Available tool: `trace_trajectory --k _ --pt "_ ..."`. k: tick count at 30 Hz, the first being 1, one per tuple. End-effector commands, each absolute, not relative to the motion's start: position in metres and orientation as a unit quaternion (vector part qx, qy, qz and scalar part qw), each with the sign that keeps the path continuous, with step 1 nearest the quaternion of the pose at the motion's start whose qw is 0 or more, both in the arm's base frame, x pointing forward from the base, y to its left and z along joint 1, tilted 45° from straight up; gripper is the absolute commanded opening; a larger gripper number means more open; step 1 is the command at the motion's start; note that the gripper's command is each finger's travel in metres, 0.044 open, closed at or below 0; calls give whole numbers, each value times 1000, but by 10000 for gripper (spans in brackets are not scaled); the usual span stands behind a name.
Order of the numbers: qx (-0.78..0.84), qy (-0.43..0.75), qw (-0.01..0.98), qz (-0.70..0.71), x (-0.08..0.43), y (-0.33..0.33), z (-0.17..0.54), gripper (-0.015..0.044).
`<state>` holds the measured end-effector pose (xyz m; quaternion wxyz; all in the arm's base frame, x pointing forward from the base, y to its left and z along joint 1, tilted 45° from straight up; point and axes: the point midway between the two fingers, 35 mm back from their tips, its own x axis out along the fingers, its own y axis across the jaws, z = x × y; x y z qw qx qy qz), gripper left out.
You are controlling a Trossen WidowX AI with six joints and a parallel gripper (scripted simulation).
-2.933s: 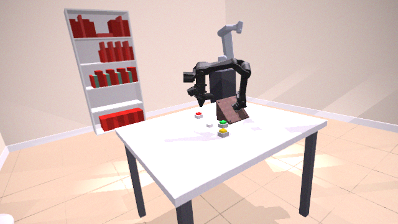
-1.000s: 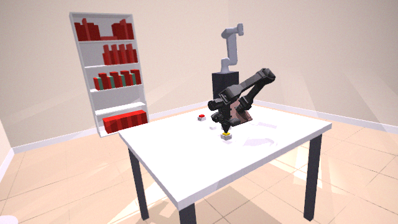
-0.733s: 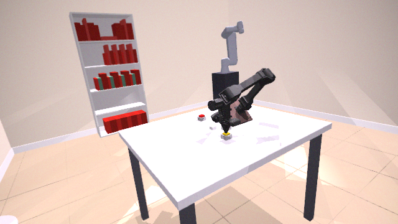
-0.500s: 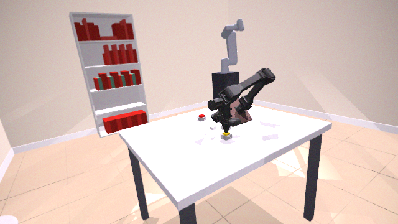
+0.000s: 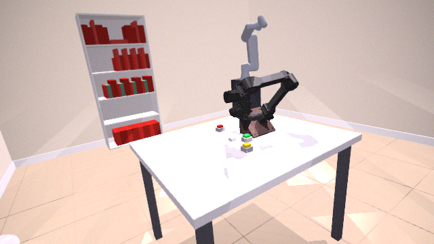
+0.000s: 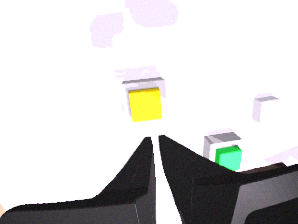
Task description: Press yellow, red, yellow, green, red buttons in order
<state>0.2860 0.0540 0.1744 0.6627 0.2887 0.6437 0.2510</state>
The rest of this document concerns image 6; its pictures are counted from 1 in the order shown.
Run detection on yellow button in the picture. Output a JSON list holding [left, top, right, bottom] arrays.
[[121, 76, 168, 125]]

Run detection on green button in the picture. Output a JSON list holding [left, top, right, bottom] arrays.
[[202, 132, 243, 171]]

